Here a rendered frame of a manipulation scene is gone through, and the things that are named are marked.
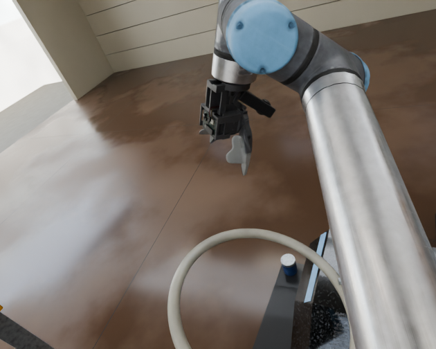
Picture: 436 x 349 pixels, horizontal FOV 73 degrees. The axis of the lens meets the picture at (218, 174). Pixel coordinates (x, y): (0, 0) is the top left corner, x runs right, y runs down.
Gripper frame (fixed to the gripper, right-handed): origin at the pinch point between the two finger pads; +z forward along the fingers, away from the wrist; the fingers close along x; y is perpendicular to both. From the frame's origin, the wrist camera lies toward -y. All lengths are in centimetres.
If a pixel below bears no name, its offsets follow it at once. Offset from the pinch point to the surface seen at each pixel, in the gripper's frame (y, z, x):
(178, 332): 22.6, 28.3, 20.4
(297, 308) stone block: -31, 68, 19
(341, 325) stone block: -34, 58, 34
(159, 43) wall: -268, 170, -684
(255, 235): -11.3, 29.4, 4.9
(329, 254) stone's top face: -50, 53, 13
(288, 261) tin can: -86, 127, -24
